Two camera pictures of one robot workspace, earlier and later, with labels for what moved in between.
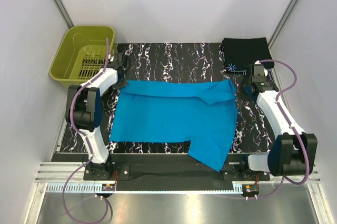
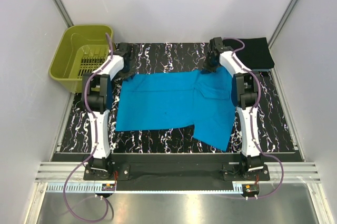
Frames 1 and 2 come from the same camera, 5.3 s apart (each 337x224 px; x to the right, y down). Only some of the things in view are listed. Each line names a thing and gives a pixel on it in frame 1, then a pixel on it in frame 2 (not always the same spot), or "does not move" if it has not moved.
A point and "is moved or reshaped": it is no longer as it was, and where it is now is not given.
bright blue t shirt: [205, 113] is moved or reshaped
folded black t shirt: [238, 53] does not move
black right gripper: [240, 95] to [206, 69]
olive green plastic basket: [82, 54] does not move
